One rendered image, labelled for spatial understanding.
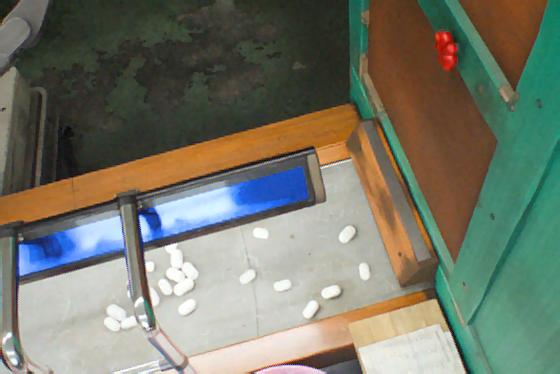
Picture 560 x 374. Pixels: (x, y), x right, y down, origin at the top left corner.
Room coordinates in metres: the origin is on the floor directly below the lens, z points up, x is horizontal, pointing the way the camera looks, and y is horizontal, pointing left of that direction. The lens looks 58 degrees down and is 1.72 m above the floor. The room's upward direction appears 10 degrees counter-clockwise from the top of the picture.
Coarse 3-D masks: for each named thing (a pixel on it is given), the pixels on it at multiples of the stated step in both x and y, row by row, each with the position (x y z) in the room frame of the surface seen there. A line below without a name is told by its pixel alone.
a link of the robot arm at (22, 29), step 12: (12, 24) 0.82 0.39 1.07; (24, 24) 0.82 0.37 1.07; (0, 36) 0.80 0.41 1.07; (12, 36) 0.80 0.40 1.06; (24, 36) 0.80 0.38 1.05; (0, 48) 0.79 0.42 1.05; (12, 48) 0.79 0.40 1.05; (24, 48) 0.85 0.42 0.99; (0, 60) 0.79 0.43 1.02; (12, 60) 0.79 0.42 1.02; (0, 72) 0.78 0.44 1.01
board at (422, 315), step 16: (416, 304) 0.33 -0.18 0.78; (432, 304) 0.32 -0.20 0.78; (368, 320) 0.32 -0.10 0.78; (384, 320) 0.31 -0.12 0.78; (400, 320) 0.31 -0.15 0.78; (416, 320) 0.30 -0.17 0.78; (432, 320) 0.30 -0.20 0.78; (352, 336) 0.29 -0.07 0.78; (368, 336) 0.29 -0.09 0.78; (384, 336) 0.28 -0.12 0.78; (464, 368) 0.21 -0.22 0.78
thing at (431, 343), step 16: (400, 336) 0.28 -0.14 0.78; (416, 336) 0.27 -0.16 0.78; (432, 336) 0.27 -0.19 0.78; (448, 336) 0.27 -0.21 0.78; (368, 352) 0.26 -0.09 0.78; (384, 352) 0.26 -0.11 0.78; (400, 352) 0.25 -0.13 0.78; (416, 352) 0.25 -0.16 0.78; (432, 352) 0.25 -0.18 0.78; (448, 352) 0.24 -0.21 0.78; (368, 368) 0.24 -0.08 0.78; (384, 368) 0.23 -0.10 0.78; (400, 368) 0.23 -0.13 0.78; (416, 368) 0.23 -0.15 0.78; (432, 368) 0.22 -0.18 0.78; (448, 368) 0.22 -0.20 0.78
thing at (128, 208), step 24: (120, 192) 0.42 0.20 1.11; (120, 216) 0.38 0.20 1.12; (0, 240) 0.38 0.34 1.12; (24, 240) 0.38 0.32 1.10; (0, 264) 0.34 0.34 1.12; (144, 264) 0.31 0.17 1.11; (0, 288) 0.31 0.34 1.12; (144, 288) 0.28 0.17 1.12; (0, 312) 0.28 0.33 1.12; (144, 312) 0.26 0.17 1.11; (0, 336) 0.26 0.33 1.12; (144, 336) 0.24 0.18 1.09; (168, 336) 0.25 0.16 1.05; (24, 360) 0.23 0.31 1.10; (168, 360) 0.24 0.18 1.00
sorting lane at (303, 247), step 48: (336, 192) 0.58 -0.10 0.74; (192, 240) 0.54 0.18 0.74; (240, 240) 0.52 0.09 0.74; (288, 240) 0.50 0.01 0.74; (336, 240) 0.48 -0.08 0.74; (48, 288) 0.49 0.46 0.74; (96, 288) 0.48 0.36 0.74; (192, 288) 0.44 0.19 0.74; (240, 288) 0.43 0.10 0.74; (384, 288) 0.38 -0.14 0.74; (48, 336) 0.40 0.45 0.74; (96, 336) 0.39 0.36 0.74; (192, 336) 0.36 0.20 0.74; (240, 336) 0.34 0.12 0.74
